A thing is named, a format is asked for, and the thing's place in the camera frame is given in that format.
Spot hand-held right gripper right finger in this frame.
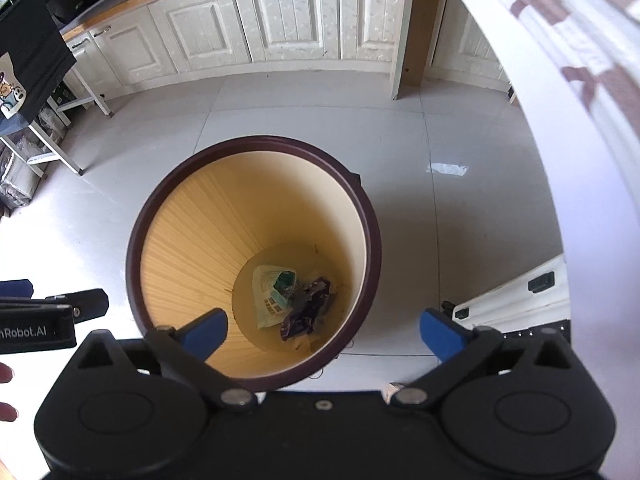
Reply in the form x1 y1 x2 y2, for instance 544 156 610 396
389 308 572 408

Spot white metal rack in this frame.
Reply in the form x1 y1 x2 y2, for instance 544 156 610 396
0 62 115 177

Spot white green crumpled wrapper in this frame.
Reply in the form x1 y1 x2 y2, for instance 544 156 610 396
251 264 299 330

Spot brown white checkered tablecloth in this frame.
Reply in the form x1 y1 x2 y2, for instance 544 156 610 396
477 0 640 216

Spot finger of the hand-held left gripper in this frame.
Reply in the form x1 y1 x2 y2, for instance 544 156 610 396
44 288 110 323
0 279 35 302

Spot white case with black latches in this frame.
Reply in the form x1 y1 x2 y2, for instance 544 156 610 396
441 254 572 332

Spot beige trash bin brown rim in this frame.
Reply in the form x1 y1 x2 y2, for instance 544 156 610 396
126 135 383 393

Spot purple crumpled wrapper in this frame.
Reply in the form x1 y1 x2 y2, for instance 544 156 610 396
280 276 333 342

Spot white cabinet row with countertop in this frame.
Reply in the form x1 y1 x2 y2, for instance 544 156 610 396
60 0 511 103

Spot black printed cloth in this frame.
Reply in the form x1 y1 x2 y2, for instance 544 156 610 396
0 0 77 121

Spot stack of wrapped bundles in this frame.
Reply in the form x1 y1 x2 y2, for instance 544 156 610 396
0 102 68 213

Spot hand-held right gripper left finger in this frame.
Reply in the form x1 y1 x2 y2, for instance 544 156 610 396
74 308 258 409

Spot person's left hand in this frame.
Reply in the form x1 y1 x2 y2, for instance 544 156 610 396
0 364 20 422

